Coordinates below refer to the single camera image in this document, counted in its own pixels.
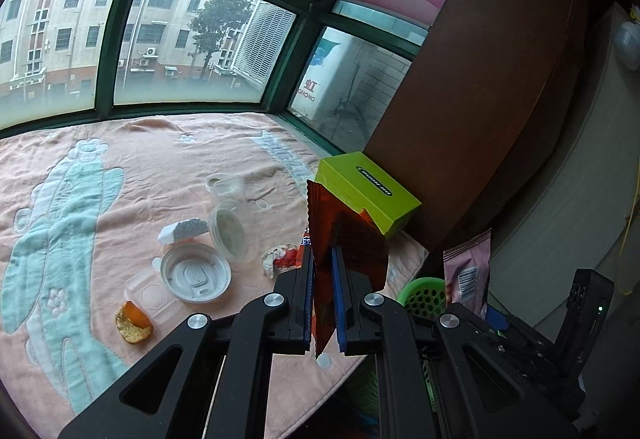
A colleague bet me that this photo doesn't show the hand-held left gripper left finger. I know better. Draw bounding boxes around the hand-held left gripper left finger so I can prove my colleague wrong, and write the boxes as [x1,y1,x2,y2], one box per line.
[57,244,316,439]

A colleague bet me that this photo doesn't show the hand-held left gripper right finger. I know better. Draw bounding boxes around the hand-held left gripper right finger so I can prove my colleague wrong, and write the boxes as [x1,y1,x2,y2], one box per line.
[330,244,583,439]

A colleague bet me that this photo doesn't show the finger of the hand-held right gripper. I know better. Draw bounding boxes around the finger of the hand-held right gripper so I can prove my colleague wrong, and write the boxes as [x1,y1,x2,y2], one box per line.
[482,303,507,333]

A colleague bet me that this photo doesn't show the orange-red snack wrapper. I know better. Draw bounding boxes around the orange-red snack wrapper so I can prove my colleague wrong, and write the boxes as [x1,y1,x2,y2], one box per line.
[306,179,390,360]

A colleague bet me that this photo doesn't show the pink snack wrapper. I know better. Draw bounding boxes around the pink snack wrapper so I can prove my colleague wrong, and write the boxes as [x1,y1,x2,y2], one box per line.
[443,228,493,320]

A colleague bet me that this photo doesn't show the green plastic basket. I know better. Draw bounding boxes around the green plastic basket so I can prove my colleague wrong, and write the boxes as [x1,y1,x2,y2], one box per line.
[400,276,449,412]

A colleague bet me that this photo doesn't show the white round plastic lid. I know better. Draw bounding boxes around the white round plastic lid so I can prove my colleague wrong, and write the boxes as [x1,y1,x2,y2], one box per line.
[160,241,232,305]

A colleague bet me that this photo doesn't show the crumpled white red wrapper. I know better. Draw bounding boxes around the crumpled white red wrapper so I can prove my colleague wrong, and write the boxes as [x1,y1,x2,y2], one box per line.
[261,239,307,280]

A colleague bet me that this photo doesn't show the clear round plastic container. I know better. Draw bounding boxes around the clear round plastic container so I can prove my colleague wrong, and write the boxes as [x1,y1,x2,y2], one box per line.
[207,200,258,264]

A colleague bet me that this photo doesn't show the lime green cardboard box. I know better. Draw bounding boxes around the lime green cardboard box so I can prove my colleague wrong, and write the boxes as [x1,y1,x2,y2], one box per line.
[315,152,422,240]

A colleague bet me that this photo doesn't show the small clear plastic cup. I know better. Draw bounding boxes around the small clear plastic cup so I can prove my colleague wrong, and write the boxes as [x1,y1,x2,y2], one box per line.
[205,173,246,207]

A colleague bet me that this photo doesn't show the white grey dotted packet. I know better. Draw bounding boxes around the white grey dotted packet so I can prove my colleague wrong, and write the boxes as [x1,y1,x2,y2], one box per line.
[158,217,210,247]

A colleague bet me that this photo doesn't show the clear plastic tray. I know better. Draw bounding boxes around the clear plastic tray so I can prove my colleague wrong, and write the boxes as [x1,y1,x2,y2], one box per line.
[124,267,173,320]

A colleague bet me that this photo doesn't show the orange peel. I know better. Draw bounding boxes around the orange peel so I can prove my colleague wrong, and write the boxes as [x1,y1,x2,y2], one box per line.
[114,300,154,345]

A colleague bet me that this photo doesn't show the pink printed blanket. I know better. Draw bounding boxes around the pink printed blanket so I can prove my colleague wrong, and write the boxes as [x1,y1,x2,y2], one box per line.
[0,112,431,439]

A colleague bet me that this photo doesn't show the white outdoor air conditioner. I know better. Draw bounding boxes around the white outdoor air conditioner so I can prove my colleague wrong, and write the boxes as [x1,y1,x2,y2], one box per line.
[290,26,362,120]

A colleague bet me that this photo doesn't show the brown wooden cabinet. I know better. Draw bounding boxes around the brown wooden cabinet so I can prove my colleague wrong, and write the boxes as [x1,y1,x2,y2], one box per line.
[365,0,601,245]

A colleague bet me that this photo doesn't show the white louvred panel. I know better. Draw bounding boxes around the white louvred panel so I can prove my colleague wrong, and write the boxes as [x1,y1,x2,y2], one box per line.
[231,2,297,85]

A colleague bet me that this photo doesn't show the beige apartment building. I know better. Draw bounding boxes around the beige apartment building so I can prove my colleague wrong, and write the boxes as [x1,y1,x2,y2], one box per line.
[0,0,251,102]

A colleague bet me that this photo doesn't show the yellow cable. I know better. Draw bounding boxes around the yellow cable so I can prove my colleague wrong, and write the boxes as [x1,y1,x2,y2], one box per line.
[617,159,640,295]

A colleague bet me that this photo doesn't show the dark green window frame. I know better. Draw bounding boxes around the dark green window frame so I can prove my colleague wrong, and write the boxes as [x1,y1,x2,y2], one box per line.
[0,0,431,140]

